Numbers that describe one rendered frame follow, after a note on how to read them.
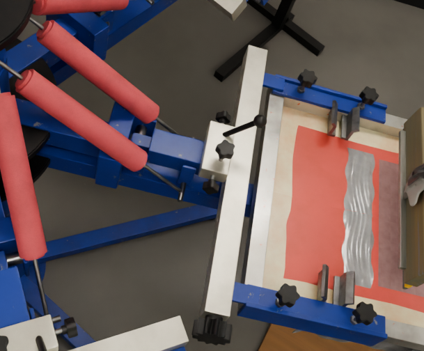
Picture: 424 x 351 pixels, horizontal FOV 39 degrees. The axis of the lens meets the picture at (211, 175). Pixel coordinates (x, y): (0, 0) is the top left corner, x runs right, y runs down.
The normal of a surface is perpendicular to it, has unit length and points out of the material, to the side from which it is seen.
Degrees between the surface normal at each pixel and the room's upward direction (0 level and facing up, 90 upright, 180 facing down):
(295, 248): 0
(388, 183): 0
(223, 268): 0
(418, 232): 88
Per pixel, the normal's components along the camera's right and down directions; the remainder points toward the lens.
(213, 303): 0.22, -0.48
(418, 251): -0.95, -0.27
